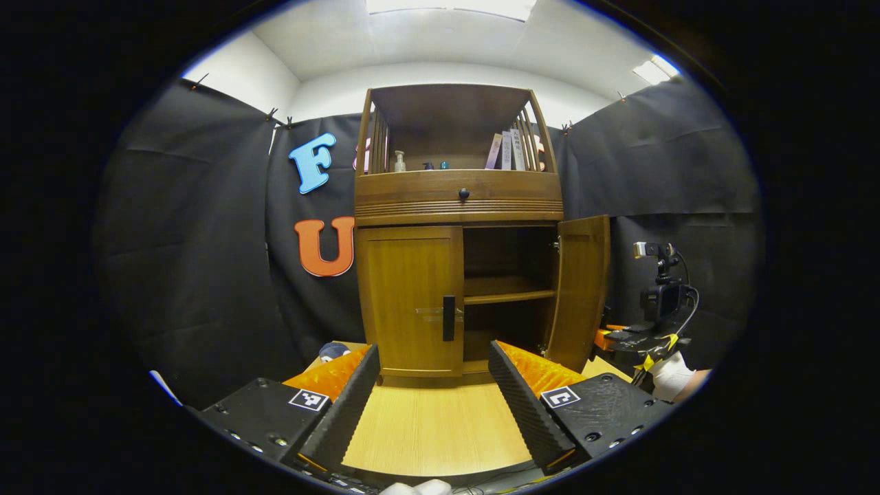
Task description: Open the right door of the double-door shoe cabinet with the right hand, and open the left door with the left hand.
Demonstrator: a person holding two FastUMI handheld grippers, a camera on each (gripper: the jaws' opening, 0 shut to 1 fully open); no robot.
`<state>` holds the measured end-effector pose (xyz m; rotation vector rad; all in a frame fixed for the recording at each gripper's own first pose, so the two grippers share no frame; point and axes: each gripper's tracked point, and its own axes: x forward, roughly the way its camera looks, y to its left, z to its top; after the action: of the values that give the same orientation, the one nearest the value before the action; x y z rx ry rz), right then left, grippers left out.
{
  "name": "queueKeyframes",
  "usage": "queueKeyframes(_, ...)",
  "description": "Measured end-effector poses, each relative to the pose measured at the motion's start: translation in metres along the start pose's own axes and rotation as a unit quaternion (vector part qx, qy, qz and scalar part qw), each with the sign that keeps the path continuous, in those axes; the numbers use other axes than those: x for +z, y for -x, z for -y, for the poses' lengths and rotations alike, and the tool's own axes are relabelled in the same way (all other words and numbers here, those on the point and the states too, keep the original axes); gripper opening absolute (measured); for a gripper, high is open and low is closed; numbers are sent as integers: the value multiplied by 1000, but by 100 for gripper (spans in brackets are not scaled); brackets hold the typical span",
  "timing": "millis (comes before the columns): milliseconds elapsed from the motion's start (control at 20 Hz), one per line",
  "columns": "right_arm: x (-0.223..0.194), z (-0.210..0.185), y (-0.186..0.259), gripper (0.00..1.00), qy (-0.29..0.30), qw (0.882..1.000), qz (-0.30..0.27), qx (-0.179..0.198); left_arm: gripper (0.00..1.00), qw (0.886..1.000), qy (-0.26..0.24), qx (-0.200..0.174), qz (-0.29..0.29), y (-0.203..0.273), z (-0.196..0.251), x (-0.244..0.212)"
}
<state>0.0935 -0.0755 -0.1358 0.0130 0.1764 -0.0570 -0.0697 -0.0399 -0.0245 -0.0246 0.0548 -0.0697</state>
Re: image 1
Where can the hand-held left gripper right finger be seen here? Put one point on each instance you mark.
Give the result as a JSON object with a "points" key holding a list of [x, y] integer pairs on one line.
{"points": [[526, 412]]}

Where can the small plush toy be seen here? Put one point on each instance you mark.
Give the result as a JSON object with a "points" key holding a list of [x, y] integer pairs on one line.
{"points": [[333, 350]]}

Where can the small ceiling light panel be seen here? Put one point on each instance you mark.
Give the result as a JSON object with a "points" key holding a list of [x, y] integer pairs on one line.
{"points": [[656, 69]]}

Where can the grey book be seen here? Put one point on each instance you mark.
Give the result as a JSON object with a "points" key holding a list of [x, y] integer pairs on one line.
{"points": [[506, 150]]}

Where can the large ceiling light panel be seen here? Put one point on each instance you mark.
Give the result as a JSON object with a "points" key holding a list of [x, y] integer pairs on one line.
{"points": [[450, 7]]}

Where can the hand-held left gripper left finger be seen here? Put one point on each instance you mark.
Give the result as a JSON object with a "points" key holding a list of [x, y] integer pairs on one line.
{"points": [[344, 419]]}

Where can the black backdrop cloth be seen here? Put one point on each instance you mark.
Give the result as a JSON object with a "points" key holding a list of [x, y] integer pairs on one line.
{"points": [[206, 240]]}

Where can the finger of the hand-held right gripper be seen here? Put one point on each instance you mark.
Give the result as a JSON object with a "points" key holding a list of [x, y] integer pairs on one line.
{"points": [[603, 338]]}

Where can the wooden inner shelf board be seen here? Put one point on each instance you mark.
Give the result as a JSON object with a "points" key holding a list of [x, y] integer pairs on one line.
{"points": [[509, 292]]}

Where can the white book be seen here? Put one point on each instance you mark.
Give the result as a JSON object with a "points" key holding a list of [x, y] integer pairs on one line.
{"points": [[517, 148]]}

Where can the wooden double-door shoe cabinet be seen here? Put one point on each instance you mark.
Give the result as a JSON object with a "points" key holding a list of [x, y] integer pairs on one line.
{"points": [[454, 199]]}

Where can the clear pump bottle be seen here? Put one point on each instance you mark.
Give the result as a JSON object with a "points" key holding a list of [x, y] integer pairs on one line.
{"points": [[399, 162]]}

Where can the wooden shoe cabinet door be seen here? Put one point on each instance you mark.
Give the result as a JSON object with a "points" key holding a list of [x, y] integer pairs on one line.
{"points": [[405, 295], [581, 289]]}

